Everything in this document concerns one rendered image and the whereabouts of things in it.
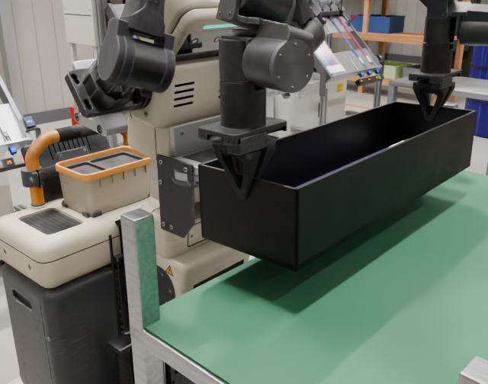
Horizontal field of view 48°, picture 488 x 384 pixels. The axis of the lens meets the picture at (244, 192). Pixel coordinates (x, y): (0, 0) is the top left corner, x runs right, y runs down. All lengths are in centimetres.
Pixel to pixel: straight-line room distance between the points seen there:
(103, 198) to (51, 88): 461
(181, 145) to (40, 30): 487
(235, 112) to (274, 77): 10
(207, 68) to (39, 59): 483
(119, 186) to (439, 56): 81
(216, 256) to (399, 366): 64
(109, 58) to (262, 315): 46
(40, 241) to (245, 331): 73
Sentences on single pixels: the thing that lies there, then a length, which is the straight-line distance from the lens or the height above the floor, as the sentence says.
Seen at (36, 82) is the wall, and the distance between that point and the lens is 592.
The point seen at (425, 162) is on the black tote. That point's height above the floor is 108.
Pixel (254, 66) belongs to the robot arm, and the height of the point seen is 128.
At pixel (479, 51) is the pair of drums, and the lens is 554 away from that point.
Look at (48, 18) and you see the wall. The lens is 594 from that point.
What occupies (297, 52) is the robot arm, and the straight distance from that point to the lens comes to 61.
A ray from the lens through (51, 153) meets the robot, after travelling 160.
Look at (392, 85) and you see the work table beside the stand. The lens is 347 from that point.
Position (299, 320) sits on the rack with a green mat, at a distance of 74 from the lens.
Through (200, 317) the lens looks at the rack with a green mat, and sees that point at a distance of 75.
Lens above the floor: 137
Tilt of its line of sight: 21 degrees down
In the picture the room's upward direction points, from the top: straight up
